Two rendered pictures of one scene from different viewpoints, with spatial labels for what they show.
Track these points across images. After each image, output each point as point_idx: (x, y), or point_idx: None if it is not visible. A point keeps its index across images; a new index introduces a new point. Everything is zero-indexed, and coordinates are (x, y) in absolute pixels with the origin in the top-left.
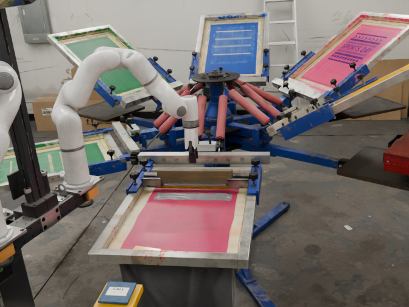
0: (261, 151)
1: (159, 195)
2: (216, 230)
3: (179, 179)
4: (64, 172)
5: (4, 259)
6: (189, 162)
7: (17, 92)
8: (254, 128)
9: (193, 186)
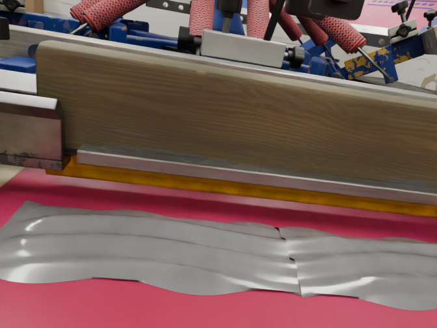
0: (424, 93)
1: (36, 229)
2: None
3: (190, 131)
4: None
5: None
6: (313, 3)
7: None
8: (317, 58)
9: (259, 186)
